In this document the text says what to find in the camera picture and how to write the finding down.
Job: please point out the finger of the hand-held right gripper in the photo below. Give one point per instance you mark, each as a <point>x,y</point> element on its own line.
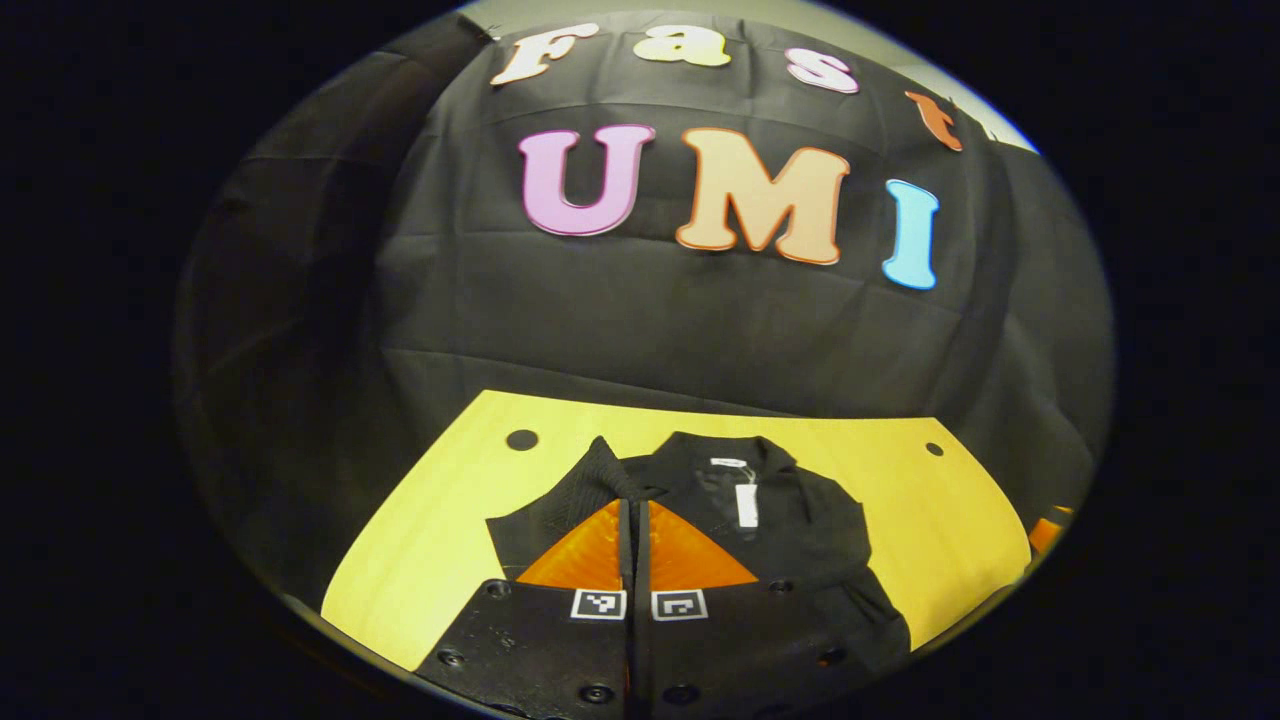
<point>1045,533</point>

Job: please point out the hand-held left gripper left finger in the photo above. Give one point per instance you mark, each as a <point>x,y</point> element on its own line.
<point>545,640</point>

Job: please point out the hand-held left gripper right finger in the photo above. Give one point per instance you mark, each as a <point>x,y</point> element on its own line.
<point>730,640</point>

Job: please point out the black buttoned garment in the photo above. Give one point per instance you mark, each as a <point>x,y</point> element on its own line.
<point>800,520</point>

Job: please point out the black backdrop cloth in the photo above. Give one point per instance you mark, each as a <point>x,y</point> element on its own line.
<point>650,320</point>

